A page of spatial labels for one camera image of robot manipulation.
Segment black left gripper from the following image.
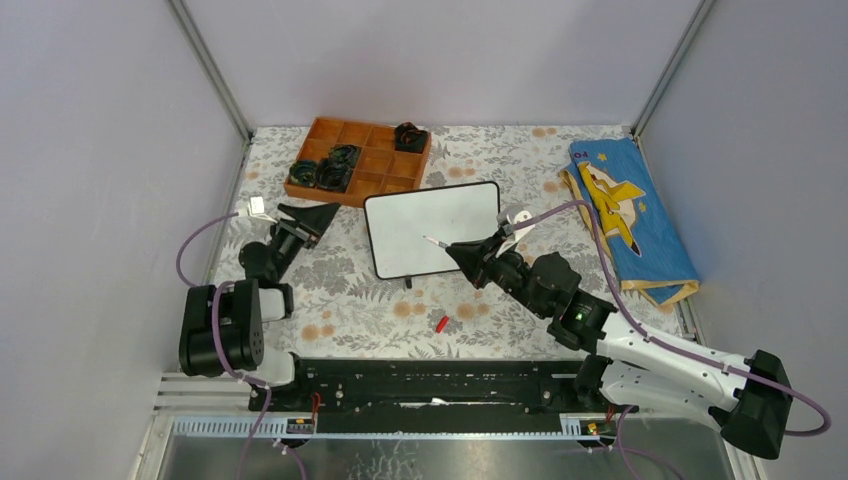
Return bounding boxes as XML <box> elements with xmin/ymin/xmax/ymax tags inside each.
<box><xmin>267</xmin><ymin>199</ymin><xmax>337</xmax><ymax>282</ymax></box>

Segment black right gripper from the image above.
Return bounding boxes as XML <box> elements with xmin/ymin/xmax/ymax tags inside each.
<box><xmin>446</xmin><ymin>229</ymin><xmax>549</xmax><ymax>319</ymax></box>

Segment red marker cap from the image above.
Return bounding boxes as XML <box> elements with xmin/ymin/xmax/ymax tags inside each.
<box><xmin>435</xmin><ymin>316</ymin><xmax>450</xmax><ymax>333</ymax></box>

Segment small black-framed whiteboard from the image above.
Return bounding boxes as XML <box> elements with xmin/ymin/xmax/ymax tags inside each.
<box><xmin>363</xmin><ymin>181</ymin><xmax>500</xmax><ymax>280</ymax></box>

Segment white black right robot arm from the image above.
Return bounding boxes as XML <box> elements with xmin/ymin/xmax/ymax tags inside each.
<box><xmin>445</xmin><ymin>236</ymin><xmax>792</xmax><ymax>460</ymax></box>

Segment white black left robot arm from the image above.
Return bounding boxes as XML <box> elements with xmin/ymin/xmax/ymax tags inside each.
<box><xmin>175</xmin><ymin>203</ymin><xmax>340</xmax><ymax>411</ymax></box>

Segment floral patterned table mat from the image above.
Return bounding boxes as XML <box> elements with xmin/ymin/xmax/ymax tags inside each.
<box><xmin>212</xmin><ymin>125</ymin><xmax>684</xmax><ymax>359</ymax></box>

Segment black tape roll lower middle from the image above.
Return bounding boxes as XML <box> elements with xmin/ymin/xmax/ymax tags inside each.
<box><xmin>315</xmin><ymin>158</ymin><xmax>353</xmax><ymax>193</ymax></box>

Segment black tape roll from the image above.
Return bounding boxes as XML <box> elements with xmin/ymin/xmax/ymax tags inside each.
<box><xmin>328</xmin><ymin>144</ymin><xmax>361</xmax><ymax>169</ymax></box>
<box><xmin>288</xmin><ymin>159</ymin><xmax>318</xmax><ymax>188</ymax></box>
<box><xmin>393</xmin><ymin>122</ymin><xmax>430</xmax><ymax>154</ymax></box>
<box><xmin>315</xmin><ymin>158</ymin><xmax>353</xmax><ymax>193</ymax></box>

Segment black tape roll left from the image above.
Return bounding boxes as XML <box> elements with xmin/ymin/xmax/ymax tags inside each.
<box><xmin>288</xmin><ymin>159</ymin><xmax>318</xmax><ymax>188</ymax></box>

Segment orange compartment tray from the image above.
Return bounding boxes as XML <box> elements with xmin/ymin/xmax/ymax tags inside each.
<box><xmin>283</xmin><ymin>117</ymin><xmax>432</xmax><ymax>207</ymax></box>

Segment black tape roll upper middle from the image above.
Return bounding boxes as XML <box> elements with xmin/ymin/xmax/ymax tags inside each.
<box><xmin>328</xmin><ymin>144</ymin><xmax>361</xmax><ymax>169</ymax></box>

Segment black tape roll top right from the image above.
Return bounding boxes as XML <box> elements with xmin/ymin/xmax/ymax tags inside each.
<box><xmin>393</xmin><ymin>122</ymin><xmax>430</xmax><ymax>154</ymax></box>

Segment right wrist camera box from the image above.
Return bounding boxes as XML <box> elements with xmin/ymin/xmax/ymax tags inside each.
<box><xmin>496</xmin><ymin>205</ymin><xmax>535</xmax><ymax>257</ymax></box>

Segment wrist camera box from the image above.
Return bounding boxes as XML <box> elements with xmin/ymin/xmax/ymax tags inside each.
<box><xmin>496</xmin><ymin>205</ymin><xmax>535</xmax><ymax>257</ymax></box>
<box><xmin>236</xmin><ymin>196</ymin><xmax>276</xmax><ymax>223</ymax></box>

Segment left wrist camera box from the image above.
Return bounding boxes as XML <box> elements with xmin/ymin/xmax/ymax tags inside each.
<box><xmin>236</xmin><ymin>196</ymin><xmax>276</xmax><ymax>223</ymax></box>

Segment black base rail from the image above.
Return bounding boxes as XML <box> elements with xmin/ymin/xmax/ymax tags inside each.
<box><xmin>267</xmin><ymin>358</ymin><xmax>625</xmax><ymax>436</ymax></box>

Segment left aluminium frame post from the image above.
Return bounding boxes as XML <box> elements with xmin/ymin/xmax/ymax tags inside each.
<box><xmin>165</xmin><ymin>0</ymin><xmax>253</xmax><ymax>144</ymax></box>

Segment aluminium frame post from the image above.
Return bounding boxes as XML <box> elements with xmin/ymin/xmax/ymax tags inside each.
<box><xmin>630</xmin><ymin>0</ymin><xmax>717</xmax><ymax>138</ymax></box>
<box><xmin>165</xmin><ymin>0</ymin><xmax>253</xmax><ymax>144</ymax></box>

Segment right aluminium frame post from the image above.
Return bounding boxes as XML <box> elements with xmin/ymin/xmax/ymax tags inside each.
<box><xmin>630</xmin><ymin>0</ymin><xmax>717</xmax><ymax>138</ymax></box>

